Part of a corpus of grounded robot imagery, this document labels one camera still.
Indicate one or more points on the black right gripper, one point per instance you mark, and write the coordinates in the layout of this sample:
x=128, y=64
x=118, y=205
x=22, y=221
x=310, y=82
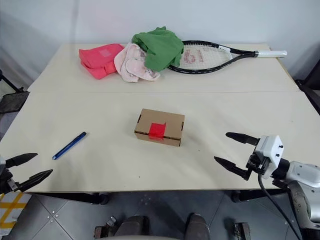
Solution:
x=256, y=163

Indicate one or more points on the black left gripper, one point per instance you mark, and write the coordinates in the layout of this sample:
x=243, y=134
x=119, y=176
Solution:
x=7, y=184

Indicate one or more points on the blue pen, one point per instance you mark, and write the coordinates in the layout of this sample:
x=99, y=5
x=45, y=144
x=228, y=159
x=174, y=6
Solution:
x=70, y=145

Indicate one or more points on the brown cardboard box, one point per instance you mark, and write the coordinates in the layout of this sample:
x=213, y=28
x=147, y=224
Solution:
x=162, y=117

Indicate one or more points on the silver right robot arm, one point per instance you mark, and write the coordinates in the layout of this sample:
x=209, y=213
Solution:
x=303, y=175

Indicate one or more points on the black table leg with caster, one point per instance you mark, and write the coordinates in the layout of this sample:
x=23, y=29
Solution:
x=82, y=197
x=250, y=195

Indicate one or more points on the dark rounded shape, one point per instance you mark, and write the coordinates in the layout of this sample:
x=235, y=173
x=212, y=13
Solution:
x=132, y=228
x=197, y=226

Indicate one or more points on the red tape strip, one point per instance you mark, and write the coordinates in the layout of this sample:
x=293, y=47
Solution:
x=156, y=130

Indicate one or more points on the black white tennis racket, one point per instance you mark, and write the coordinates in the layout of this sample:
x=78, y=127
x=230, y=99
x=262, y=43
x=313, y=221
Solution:
x=272, y=53

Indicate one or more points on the green crumpled cloth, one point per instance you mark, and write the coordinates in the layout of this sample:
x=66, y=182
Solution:
x=162, y=47

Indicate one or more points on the red folded fabric bag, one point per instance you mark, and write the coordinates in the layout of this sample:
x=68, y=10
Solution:
x=97, y=57

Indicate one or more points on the light pink towel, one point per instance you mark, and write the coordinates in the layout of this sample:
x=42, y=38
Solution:
x=130, y=67

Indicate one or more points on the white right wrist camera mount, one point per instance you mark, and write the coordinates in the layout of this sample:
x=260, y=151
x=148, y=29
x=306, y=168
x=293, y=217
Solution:
x=271, y=147

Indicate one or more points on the metal bracket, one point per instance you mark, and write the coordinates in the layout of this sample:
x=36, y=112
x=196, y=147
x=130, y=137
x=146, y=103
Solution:
x=242, y=231
x=103, y=230

